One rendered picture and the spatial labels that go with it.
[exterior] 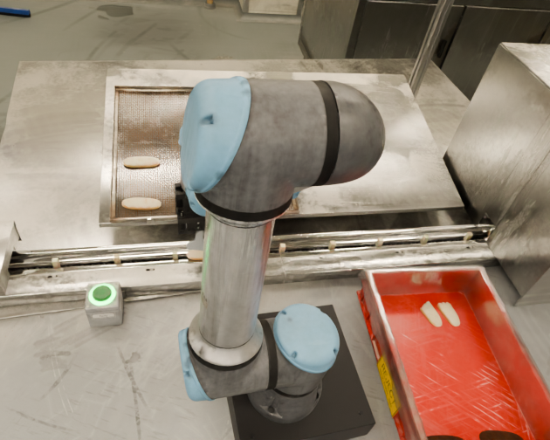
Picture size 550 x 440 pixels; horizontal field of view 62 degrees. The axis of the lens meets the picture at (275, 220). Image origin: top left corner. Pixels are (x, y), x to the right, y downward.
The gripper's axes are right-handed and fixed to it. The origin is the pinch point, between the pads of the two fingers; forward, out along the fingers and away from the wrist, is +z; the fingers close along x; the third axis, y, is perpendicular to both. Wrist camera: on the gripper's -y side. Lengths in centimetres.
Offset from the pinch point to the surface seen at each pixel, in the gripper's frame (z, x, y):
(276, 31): 91, -311, -107
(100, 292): -1.6, 11.7, 24.9
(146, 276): 2.9, 5.6, 15.3
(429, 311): 6, 25, -53
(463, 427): 7, 53, -47
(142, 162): -3.8, -28.5, 13.9
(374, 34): 20, -158, -118
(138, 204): -1.4, -14.6, 15.9
